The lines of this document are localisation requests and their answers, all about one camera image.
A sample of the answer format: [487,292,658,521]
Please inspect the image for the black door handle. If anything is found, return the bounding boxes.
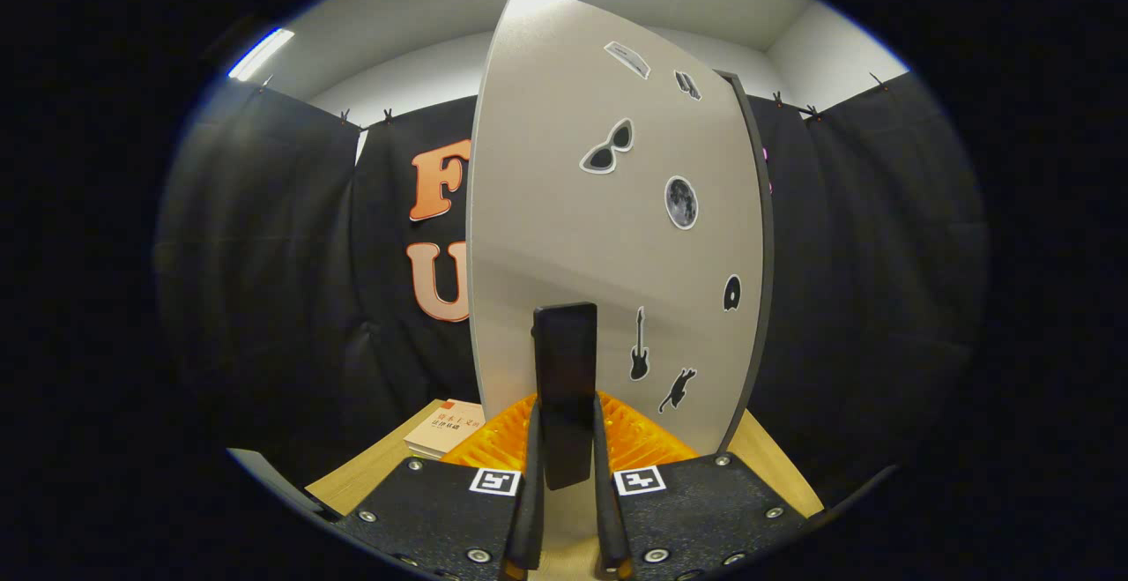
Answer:
[531,302,598,491]

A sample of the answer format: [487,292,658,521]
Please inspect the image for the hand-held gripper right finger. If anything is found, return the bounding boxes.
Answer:
[589,390,812,581]

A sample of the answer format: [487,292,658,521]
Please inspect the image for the row of black cloth clips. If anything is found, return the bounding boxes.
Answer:
[260,70,891,123]

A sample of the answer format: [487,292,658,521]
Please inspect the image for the beige shoe cabinet door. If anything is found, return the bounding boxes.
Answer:
[465,0,766,511]

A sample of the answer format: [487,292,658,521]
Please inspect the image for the black backdrop cloth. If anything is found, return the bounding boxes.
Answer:
[154,70,988,511]

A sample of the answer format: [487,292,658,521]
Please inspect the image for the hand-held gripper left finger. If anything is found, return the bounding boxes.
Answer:
[330,391,545,581]

